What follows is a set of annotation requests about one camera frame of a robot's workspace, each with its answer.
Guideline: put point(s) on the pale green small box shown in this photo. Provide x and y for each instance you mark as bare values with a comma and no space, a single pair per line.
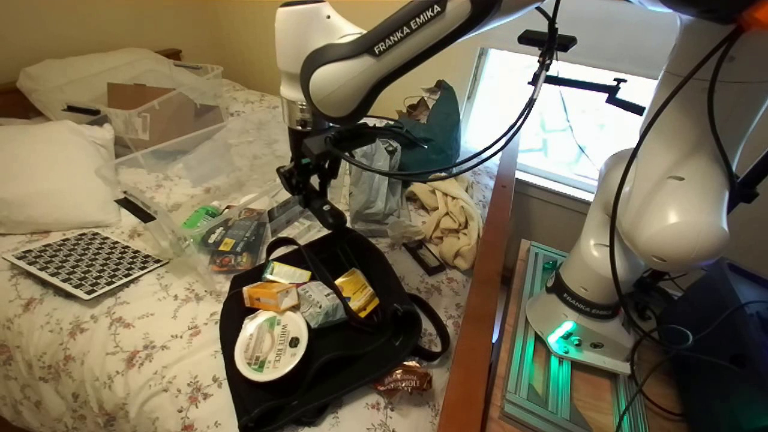
287,272

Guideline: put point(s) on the brown cardboard piece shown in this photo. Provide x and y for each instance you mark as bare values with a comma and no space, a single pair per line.
151,110

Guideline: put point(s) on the brown wooden headboard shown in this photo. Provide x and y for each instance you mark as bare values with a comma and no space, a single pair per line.
12,100

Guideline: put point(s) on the black mounting bar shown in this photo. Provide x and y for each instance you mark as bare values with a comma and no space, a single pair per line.
750,180

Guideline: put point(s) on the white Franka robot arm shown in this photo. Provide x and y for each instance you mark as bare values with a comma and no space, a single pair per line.
673,200

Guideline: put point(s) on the brown shiny wrapper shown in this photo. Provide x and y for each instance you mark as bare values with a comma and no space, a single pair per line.
403,380

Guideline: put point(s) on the black fabric bag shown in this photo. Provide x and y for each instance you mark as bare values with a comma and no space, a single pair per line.
344,351

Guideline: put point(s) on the grey plastic bag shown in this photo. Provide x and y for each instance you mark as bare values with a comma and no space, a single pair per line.
374,188

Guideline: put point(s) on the black flat rectangular device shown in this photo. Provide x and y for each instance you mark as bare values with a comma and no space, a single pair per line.
134,206

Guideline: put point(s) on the black white checkerboard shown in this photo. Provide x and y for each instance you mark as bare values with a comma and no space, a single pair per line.
85,261

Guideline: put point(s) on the black mounted camera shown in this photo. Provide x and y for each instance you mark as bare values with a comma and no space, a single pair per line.
547,38

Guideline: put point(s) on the white pillow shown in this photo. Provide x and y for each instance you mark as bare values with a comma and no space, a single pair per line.
52,175

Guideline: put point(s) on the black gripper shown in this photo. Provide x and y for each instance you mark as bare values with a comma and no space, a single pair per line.
313,175

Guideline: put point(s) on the grey green packet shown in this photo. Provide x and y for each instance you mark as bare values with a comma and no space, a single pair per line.
319,303

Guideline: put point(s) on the floral white bedspread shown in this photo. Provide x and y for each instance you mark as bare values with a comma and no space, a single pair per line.
103,360

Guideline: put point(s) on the dark blue bag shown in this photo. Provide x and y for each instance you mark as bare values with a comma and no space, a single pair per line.
721,351

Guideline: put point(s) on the cream towel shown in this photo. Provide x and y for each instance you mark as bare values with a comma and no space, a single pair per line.
446,219

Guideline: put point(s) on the orange small box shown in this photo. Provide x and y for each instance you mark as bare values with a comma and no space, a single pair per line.
270,296

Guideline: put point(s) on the teal cloth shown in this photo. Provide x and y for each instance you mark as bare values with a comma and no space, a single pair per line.
436,127

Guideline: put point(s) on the dark colourful snack packet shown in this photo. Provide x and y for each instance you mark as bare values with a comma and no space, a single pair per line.
234,241

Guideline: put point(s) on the large clear storage box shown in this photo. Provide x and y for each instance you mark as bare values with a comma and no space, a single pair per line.
206,170

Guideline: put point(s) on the green snack packet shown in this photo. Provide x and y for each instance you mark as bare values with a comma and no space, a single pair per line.
200,216

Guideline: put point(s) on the translucent white plastic bag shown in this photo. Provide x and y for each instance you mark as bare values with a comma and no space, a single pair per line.
97,75

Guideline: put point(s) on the small clear lattice basket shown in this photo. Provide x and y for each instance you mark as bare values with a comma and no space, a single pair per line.
218,236

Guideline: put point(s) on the clear box with cardboard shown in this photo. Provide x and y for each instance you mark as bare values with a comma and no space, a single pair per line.
164,121

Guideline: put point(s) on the brown wooden footboard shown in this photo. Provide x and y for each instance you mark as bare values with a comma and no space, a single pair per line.
480,303

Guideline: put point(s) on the yellow foil packet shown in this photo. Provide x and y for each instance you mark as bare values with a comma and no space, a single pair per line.
358,291

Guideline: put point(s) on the black flat phone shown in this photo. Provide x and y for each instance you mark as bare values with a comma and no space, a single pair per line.
422,256

